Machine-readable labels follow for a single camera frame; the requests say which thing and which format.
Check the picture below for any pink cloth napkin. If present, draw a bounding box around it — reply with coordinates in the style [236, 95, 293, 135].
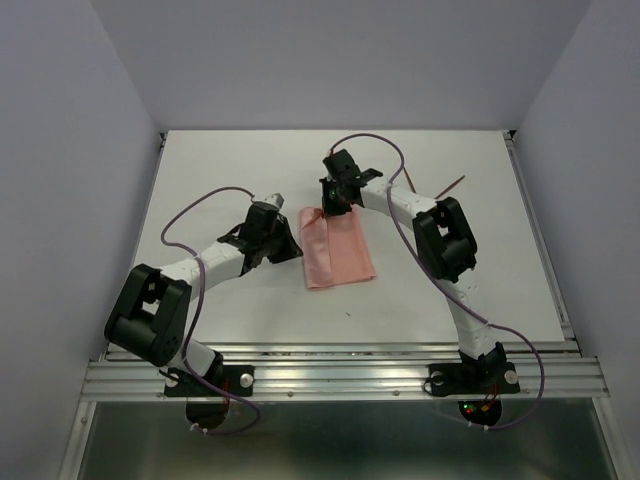
[298, 207, 376, 290]

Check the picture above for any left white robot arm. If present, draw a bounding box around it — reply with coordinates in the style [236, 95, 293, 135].
[104, 193, 302, 394]

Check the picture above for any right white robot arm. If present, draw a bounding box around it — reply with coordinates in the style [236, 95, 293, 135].
[321, 149, 506, 397]

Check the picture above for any brown wooden knife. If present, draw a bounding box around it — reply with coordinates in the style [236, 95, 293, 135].
[404, 170, 416, 193]

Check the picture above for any brown wooden fork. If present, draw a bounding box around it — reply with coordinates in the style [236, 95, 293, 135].
[434, 175, 466, 200]

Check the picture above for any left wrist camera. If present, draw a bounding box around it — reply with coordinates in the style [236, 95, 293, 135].
[261, 193, 284, 211]

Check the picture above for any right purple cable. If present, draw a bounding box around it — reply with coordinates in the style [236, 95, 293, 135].
[324, 132, 545, 431]

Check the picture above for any purple cable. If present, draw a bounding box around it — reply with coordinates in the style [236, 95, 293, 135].
[324, 132, 545, 431]
[160, 186, 262, 435]

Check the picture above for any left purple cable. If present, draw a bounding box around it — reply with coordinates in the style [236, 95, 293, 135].
[160, 186, 262, 435]

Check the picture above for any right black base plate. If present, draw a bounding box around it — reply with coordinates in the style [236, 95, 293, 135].
[423, 362, 521, 398]

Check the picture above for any aluminium rail frame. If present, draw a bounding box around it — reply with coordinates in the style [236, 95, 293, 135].
[61, 130, 626, 479]

